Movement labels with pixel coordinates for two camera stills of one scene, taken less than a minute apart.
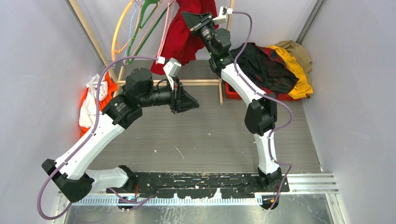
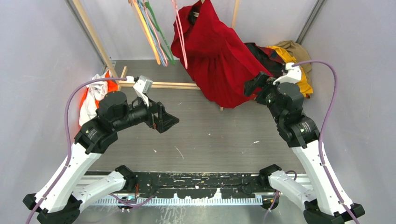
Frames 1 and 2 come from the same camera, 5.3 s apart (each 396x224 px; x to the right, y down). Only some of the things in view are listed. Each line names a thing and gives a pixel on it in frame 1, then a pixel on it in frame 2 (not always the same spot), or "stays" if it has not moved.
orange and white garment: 88,108 stays
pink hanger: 124,61 → 156,35
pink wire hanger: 167,18 → 175,4
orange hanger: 113,50 → 146,31
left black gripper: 180,101 → 164,120
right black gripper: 195,22 → 263,80
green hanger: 146,4 → 159,33
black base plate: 238,185 stays
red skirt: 180,42 → 215,54
